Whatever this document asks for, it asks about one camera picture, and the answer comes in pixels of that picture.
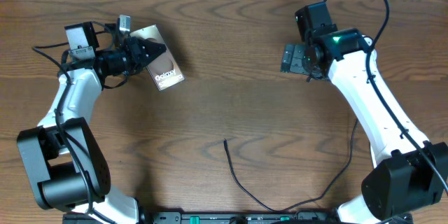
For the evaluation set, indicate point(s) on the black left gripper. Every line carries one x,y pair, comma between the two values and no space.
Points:
138,58

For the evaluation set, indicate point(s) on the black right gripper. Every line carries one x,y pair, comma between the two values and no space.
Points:
292,59

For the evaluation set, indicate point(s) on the gold Galaxy smartphone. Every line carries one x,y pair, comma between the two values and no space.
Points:
163,69

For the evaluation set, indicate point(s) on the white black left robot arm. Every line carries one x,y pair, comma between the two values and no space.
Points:
63,162

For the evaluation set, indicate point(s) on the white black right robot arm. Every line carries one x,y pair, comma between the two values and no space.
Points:
408,169

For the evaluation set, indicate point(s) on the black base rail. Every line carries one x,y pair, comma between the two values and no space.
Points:
238,218

